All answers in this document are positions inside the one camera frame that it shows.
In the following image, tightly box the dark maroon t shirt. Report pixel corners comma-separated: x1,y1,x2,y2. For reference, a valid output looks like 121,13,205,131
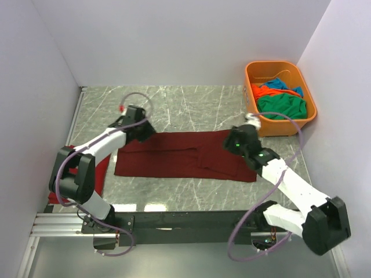
114,130,257,182

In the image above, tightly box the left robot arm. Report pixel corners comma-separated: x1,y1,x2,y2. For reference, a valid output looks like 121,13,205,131
49,105,156,233

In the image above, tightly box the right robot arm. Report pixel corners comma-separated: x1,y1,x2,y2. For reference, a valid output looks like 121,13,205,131
223,124,351,255

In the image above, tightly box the orange t shirt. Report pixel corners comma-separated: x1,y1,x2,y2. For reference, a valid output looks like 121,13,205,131
251,84,301,101

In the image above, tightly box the folded red t shirt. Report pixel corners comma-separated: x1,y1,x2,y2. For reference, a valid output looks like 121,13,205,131
48,146,110,204

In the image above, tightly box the green t shirt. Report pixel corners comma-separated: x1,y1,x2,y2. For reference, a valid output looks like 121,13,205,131
256,93,307,120

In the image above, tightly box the blue t shirt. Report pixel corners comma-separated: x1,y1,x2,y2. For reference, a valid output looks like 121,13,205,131
260,78,304,97

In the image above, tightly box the orange plastic basket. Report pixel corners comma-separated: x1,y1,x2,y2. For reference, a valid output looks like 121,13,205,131
243,61,317,137

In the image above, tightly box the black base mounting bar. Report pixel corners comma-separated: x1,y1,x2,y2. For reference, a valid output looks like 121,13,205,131
81,210,284,250

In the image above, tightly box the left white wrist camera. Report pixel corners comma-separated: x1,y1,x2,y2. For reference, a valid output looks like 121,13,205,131
119,104,128,115

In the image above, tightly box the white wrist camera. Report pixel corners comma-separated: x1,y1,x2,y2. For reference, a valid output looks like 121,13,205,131
244,113,261,130
119,104,128,115

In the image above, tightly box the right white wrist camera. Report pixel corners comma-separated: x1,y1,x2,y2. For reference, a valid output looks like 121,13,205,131
244,113,261,130

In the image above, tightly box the aluminium frame rail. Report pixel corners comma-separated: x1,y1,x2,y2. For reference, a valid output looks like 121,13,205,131
28,211,88,237

